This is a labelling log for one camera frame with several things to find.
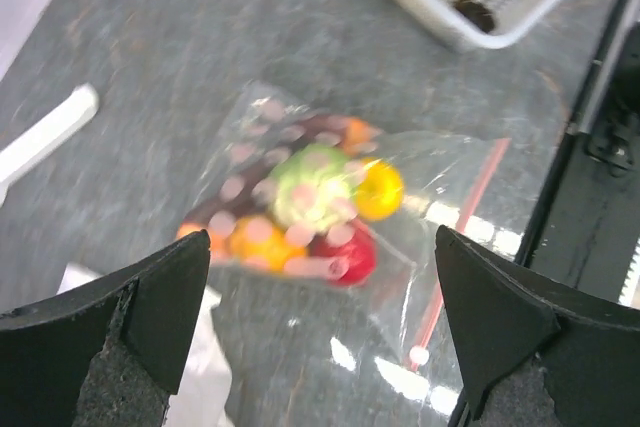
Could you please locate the metal clothes rack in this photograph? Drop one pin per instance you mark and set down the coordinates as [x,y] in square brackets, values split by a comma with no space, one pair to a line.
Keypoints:
[40,140]

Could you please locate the orange citrus fruit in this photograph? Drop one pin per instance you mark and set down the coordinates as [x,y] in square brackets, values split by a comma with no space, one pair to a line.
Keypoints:
[259,243]

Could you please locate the green cabbage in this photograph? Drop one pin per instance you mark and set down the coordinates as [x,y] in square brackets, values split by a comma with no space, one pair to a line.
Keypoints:
[315,188]

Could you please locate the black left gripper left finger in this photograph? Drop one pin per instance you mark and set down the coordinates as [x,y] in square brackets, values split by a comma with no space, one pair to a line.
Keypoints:
[47,346]

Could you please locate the red apple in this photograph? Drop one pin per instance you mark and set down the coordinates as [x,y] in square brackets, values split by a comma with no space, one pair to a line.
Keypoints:
[359,252]

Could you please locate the dark purple mangosteen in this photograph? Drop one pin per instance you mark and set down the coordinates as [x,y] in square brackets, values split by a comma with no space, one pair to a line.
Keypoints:
[476,13]

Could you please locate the clear pink-dotted zip bag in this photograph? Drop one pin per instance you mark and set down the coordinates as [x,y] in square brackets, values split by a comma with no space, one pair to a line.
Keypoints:
[303,351]

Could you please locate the white cloth on table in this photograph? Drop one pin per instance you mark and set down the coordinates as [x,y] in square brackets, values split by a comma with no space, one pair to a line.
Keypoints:
[200,357]

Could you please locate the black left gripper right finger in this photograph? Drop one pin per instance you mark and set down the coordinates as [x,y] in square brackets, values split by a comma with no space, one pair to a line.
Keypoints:
[532,351]

